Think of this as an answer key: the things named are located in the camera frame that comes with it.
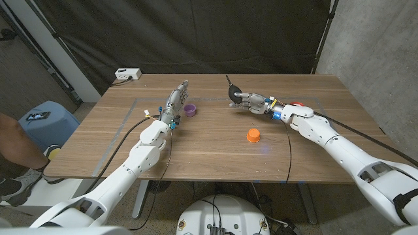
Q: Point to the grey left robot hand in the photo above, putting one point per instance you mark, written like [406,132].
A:
[173,102]

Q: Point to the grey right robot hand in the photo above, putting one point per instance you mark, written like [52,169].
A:
[258,103]

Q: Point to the black rubber air blower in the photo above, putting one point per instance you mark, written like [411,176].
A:
[233,91]

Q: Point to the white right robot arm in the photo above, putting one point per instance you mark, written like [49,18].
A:
[346,150]

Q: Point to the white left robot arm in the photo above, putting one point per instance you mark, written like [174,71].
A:
[137,163]

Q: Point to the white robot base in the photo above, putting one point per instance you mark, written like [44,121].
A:
[225,212]

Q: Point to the purple plastic cup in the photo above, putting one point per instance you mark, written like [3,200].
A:
[189,110]

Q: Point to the orange plastic cup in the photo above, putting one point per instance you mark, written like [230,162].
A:
[253,135]

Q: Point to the white power strip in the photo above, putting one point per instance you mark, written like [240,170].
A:
[128,74]

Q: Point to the black backdrop cloth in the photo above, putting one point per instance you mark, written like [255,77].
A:
[196,32]

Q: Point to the black backdrop stand pole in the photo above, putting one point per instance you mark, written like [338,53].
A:
[323,32]

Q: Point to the grey table leg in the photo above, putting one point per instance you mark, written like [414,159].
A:
[140,199]
[307,204]

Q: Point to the white pillar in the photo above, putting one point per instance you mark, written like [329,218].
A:
[62,55]

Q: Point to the black power adapter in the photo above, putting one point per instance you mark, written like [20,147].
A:
[289,230]

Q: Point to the white platform box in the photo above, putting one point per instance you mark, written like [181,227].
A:
[49,196]

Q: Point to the person's bare leg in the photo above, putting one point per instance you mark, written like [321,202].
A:
[16,147]

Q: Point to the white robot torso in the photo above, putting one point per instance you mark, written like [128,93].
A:
[65,231]

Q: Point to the grey and black sneaker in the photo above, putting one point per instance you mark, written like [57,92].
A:
[19,186]

